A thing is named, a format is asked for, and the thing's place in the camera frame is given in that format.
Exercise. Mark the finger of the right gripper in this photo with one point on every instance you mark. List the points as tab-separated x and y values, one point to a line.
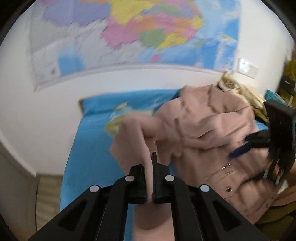
259	139

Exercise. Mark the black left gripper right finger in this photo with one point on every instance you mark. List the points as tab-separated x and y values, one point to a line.
199	213

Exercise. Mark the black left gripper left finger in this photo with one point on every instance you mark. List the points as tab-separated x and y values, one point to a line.
98	213

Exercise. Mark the pink beige coat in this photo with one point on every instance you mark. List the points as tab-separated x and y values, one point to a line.
154	221

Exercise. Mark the cream yellow garment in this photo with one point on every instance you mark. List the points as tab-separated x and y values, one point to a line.
247	93

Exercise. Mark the blue bed sheet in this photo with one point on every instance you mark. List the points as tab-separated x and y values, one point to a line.
92	148

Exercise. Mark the olive mustard garment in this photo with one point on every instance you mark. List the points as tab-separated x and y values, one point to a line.
287	83

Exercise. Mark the white wall switch plate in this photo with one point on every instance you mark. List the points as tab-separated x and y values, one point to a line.
246	68

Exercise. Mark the wooden bed frame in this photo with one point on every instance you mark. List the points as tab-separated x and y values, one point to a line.
80	102

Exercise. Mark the colourful wall map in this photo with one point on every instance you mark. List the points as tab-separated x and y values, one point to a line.
75	37

